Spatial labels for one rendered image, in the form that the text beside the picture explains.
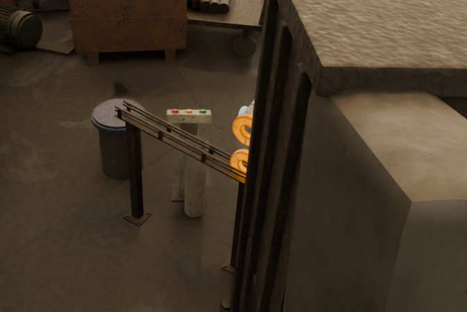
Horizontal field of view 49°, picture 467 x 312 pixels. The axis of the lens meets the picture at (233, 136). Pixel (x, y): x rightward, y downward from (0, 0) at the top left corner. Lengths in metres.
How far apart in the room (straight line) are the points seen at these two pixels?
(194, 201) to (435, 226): 2.33
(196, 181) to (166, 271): 0.50
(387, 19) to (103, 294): 2.02
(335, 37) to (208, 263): 1.96
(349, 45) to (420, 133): 0.27
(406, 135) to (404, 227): 0.17
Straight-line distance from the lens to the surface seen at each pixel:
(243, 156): 2.25
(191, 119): 2.75
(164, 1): 4.25
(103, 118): 3.06
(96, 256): 2.87
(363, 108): 0.88
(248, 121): 2.12
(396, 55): 1.00
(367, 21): 1.12
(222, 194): 3.16
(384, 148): 0.76
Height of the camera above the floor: 2.19
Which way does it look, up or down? 37 degrees down
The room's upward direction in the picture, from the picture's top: 5 degrees clockwise
